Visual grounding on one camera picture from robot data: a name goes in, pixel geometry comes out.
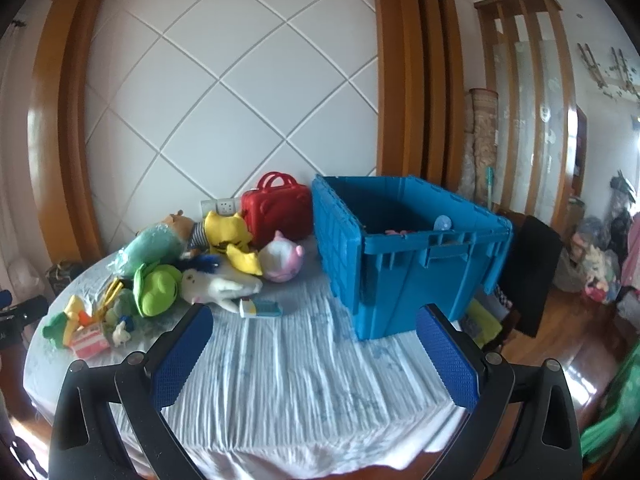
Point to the green frog plush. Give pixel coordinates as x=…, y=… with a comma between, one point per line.
x=157, y=290

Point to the black chair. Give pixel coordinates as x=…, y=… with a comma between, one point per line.
x=532, y=270

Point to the green cloth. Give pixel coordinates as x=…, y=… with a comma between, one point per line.
x=612, y=410

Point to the yellow green book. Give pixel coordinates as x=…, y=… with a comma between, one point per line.
x=482, y=325

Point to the patterned rolled carpet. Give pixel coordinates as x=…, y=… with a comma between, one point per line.
x=482, y=140

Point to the pink striped cake toy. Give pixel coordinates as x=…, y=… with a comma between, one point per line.
x=90, y=344

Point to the branch wall decoration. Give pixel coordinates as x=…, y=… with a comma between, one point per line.
x=620, y=67

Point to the yellow duck plush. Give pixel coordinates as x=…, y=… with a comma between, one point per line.
x=56, y=330

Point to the blue plastic storage crate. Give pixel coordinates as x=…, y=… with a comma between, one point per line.
x=400, y=285

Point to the teal plush with tan head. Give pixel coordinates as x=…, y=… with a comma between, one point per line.
x=145, y=250

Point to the wooden slat partition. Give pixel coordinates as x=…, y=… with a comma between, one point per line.
x=535, y=60

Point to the dark bag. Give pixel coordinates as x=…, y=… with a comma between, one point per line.
x=62, y=272

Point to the pile of bags and clothes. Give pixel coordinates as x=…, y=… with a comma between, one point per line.
x=595, y=255

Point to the white wall outlet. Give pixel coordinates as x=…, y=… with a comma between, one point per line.
x=220, y=206

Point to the red toy suitcase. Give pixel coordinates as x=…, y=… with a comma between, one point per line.
x=280, y=215

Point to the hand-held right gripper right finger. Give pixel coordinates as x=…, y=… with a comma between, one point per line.
x=447, y=360

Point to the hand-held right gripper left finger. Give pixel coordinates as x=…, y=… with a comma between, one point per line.
x=182, y=355

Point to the small blue white toy box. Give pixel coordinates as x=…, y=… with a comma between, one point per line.
x=260, y=308

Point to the small white toy figure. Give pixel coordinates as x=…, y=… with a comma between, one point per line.
x=121, y=332

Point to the white plush with blue mane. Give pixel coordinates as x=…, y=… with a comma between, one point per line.
x=220, y=287

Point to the yellow plush toy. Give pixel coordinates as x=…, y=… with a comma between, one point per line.
x=227, y=240

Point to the pale blue tablecloth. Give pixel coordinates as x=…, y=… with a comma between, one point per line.
x=300, y=385

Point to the pink and white round plush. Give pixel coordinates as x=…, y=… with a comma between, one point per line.
x=280, y=260

